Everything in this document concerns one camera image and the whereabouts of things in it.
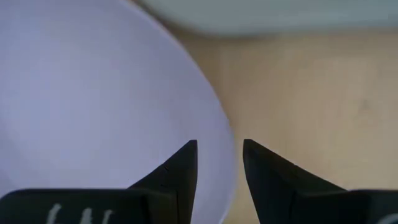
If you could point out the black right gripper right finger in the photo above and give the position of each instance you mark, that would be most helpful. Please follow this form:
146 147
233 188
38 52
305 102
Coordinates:
273 193

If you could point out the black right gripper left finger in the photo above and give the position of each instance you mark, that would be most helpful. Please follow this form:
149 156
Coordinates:
174 186

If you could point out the lavender round plate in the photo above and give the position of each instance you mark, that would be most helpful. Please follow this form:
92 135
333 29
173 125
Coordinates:
93 93

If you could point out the grey plastic tray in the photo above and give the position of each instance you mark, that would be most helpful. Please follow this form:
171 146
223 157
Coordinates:
280 15

